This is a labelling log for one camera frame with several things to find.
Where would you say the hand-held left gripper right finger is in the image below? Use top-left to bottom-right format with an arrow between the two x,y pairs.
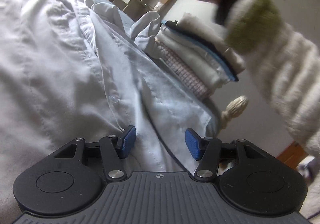
185,128 -> 272,181

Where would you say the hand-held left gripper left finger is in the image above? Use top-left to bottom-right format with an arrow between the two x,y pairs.
53,125 -> 137,181

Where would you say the white shirt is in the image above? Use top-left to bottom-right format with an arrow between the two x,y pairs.
0,0 -> 218,217

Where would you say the stack of folded clothes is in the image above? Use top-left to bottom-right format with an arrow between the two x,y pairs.
155,12 -> 247,100

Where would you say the cream bed post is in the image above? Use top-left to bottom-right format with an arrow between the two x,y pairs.
220,95 -> 249,131

